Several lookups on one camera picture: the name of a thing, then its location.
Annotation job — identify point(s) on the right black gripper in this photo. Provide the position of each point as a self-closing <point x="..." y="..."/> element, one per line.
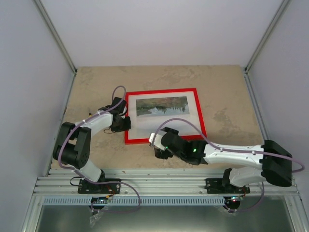
<point x="160" y="154"/>

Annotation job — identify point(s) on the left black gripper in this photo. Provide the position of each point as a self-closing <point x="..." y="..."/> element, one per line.
<point x="127" y="126"/>

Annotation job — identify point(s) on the red wooden picture frame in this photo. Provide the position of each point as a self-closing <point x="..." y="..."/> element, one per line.
<point x="202" y="120"/>

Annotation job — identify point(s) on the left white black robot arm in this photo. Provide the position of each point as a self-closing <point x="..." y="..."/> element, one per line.
<point x="72" y="147"/>

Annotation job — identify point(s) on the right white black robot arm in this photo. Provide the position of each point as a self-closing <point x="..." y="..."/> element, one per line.
<point x="267" y="162"/>

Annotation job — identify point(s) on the clear plastic bag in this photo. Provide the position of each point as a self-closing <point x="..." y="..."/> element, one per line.
<point x="95" y="216"/>

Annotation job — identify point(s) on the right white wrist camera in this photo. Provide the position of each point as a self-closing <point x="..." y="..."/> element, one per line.
<point x="155" y="141"/>

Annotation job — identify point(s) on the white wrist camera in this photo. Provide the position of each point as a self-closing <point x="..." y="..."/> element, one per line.
<point x="155" y="141"/>
<point x="123" y="115"/>

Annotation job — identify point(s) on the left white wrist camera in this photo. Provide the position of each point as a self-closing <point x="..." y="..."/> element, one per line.
<point x="123" y="115"/>

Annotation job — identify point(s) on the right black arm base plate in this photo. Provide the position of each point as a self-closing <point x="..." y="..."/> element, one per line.
<point x="219" y="186"/>

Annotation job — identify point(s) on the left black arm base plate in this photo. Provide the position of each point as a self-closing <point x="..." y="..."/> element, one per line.
<point x="84" y="187"/>

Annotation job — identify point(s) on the light blue cable duct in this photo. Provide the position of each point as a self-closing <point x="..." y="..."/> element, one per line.
<point x="134" y="201"/>

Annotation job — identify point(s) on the aluminium rail platform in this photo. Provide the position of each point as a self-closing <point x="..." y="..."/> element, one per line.
<point x="157" y="182"/>

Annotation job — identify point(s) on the left aluminium corner post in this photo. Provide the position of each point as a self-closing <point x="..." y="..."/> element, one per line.
<point x="48" y="22"/>

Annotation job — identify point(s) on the aluminium corner post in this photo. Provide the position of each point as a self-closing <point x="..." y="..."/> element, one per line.
<point x="270" y="29"/>
<point x="48" y="22"/>

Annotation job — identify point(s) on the right aluminium corner post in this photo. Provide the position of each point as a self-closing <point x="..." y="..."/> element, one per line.
<point x="270" y="29"/>

